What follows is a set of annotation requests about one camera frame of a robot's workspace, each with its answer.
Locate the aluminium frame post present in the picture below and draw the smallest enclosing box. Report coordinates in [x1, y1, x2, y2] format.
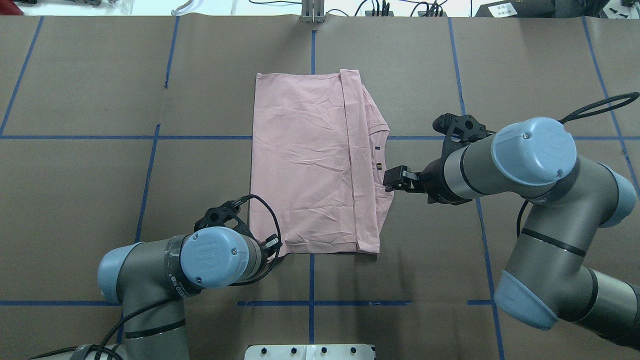
[300, 0, 326, 24]

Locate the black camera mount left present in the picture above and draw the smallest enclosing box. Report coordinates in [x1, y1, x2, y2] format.
[193, 198, 253, 238]

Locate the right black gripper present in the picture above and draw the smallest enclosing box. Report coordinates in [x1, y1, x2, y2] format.
[382, 159, 466, 206]

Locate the black box with label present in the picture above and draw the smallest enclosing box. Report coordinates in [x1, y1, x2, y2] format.
[474, 0, 556, 18]

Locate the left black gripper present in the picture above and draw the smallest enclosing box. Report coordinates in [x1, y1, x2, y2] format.
[256, 234, 282, 273]

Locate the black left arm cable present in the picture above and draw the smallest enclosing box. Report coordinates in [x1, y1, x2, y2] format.
[30, 194, 283, 360]

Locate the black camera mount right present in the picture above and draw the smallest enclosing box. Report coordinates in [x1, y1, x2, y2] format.
[432, 112, 496, 160]

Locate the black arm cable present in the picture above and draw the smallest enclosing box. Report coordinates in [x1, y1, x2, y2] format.
[515, 91, 640, 238]
[30, 194, 283, 360]

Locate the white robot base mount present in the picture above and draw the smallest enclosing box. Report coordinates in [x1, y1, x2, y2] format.
[244, 343, 377, 360]

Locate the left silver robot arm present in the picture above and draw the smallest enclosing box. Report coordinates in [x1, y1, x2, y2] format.
[71, 227, 282, 360]

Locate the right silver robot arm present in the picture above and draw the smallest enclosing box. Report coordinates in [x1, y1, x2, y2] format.
[382, 113, 639, 350]

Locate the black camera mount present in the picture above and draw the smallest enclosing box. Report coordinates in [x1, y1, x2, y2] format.
[193, 198, 253, 238]
[432, 112, 496, 160]

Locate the pink Snoopy t-shirt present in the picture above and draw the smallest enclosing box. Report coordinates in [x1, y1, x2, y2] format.
[250, 69, 394, 256]

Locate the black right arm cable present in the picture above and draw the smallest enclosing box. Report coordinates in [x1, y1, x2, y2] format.
[515, 91, 640, 238]

